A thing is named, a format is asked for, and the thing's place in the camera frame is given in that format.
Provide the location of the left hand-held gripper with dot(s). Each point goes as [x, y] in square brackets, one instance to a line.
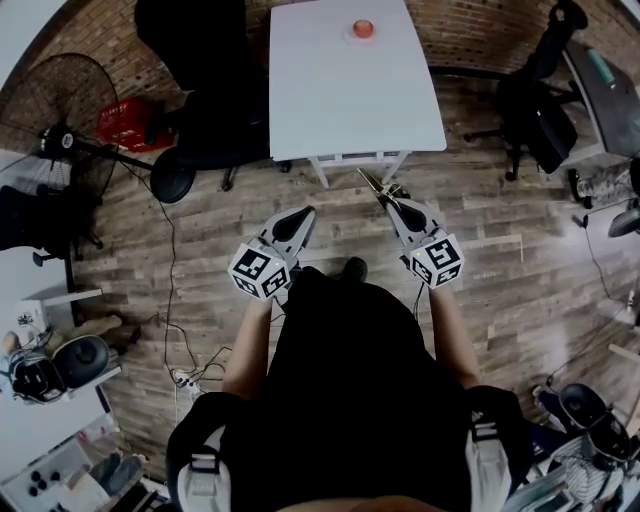
[257, 270]

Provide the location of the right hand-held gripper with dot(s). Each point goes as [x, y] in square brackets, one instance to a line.
[435, 260]

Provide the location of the person's left forearm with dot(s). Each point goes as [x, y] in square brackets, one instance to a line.
[247, 350]

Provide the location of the person's right forearm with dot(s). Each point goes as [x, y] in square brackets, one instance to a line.
[452, 340]

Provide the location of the person's black shoe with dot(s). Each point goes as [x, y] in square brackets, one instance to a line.
[355, 270]

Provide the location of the white power strip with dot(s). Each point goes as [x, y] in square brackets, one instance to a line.
[185, 382]

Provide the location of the person's black clothing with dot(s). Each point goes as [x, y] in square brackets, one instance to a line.
[350, 400]

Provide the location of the black mesh office chair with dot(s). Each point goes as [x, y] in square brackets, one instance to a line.
[540, 120]

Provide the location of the black high-back office chair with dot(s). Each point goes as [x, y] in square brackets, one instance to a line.
[215, 100]

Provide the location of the white table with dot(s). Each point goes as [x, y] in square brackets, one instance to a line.
[350, 100]

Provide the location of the red plastic crate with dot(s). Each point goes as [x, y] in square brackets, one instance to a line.
[122, 122]

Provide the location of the dark grey desk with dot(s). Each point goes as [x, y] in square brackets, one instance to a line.
[610, 115]

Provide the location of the white desk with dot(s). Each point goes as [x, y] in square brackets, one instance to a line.
[30, 280]

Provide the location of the black swivel chair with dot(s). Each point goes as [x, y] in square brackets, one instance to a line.
[35, 215]

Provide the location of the black standing fan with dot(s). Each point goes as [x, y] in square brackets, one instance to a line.
[65, 140]

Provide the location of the red apple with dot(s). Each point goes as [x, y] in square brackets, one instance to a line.
[362, 29]

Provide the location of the teal box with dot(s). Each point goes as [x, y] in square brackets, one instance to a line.
[600, 67]

